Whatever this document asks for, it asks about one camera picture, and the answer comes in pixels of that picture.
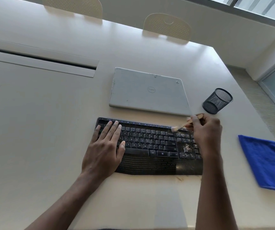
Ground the person's right hand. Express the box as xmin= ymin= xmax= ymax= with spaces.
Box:
xmin=185 ymin=113 xmax=223 ymax=163

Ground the person's left hand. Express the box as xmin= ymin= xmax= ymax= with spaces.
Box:
xmin=81 ymin=121 xmax=126 ymax=182

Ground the small wooden brush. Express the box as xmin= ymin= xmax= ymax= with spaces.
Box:
xmin=171 ymin=114 xmax=204 ymax=132

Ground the black keyboard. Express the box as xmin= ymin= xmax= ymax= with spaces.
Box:
xmin=94 ymin=117 xmax=204 ymax=176

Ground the blue microfibre cloth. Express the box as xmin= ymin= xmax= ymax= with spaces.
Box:
xmin=238 ymin=134 xmax=275 ymax=193

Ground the person's right forearm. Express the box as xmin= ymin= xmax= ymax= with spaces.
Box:
xmin=195 ymin=155 xmax=238 ymax=230

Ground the person's left forearm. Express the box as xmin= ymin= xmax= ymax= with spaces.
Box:
xmin=25 ymin=173 xmax=109 ymax=230

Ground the black mesh pen holder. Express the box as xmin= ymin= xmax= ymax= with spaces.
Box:
xmin=202 ymin=88 xmax=234 ymax=115

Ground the silver laptop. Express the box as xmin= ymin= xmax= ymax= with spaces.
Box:
xmin=108 ymin=67 xmax=192 ymax=117

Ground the cream perforated chair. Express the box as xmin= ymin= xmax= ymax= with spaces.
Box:
xmin=41 ymin=0 xmax=103 ymax=19
xmin=142 ymin=13 xmax=192 ymax=42

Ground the grey desk cable slot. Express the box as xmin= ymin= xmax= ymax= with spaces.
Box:
xmin=0 ymin=37 xmax=100 ymax=78

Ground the grey window frame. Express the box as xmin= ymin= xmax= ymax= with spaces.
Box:
xmin=195 ymin=0 xmax=275 ymax=29

